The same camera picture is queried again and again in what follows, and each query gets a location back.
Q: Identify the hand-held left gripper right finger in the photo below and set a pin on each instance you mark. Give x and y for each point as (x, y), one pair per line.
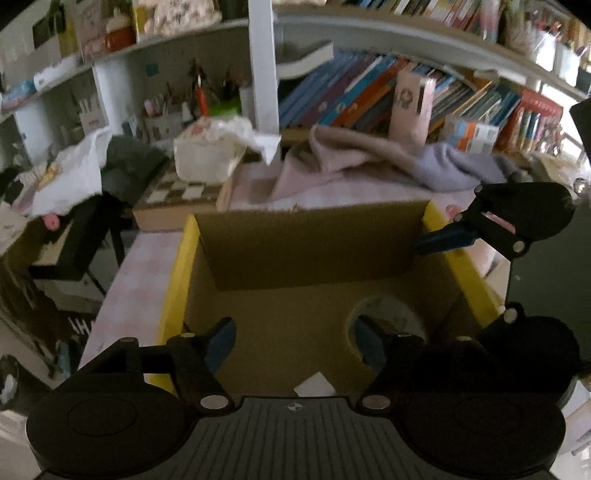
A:
(369, 344)

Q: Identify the red pot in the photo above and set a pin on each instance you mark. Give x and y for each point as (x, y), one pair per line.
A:
(120, 34)

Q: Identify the small white block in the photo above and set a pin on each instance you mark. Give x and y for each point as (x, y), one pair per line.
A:
(317, 385)

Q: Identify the white plastic bag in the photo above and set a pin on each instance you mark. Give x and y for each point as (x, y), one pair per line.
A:
(69, 175)

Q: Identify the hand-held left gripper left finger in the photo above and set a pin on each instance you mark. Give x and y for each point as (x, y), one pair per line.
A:
(220, 344)

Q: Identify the lace covered tissue box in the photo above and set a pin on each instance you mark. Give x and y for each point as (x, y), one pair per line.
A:
(207, 150)

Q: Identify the floral fabric bag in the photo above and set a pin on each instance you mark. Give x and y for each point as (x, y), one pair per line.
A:
(180, 14)

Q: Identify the orange white small carton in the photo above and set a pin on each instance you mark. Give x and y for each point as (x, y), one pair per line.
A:
(473, 134)

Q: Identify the white bookshelf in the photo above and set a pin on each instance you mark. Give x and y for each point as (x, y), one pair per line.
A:
(263, 69)

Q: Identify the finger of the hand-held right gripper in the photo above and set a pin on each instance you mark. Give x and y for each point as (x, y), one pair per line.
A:
(505, 323)
(445, 241)

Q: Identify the pink cloth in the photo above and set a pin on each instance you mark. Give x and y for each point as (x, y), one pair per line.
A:
(332, 159)

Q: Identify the yellow cardboard box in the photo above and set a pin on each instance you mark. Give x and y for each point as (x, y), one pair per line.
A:
(300, 258)

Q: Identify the wooden chessboard box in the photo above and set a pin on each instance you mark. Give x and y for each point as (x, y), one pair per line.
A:
(180, 194)

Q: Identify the row of colourful books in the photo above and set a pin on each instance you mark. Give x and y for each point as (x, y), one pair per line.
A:
(360, 92)

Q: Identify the cup of pens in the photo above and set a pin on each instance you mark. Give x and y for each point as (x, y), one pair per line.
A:
(161, 122)

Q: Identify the white tape roll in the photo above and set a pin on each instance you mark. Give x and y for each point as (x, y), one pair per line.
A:
(392, 310)

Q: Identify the black chair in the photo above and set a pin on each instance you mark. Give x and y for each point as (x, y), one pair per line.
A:
(76, 235)

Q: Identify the white pen cup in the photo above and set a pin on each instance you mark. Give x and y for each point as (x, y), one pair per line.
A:
(570, 62)
(542, 46)

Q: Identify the row of shelf-top books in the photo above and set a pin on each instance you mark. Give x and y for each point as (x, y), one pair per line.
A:
(443, 9)

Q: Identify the pink pen holder box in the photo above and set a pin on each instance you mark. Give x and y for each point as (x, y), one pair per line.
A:
(408, 110)

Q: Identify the dark grey cloth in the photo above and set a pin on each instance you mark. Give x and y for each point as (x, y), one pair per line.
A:
(131, 164)

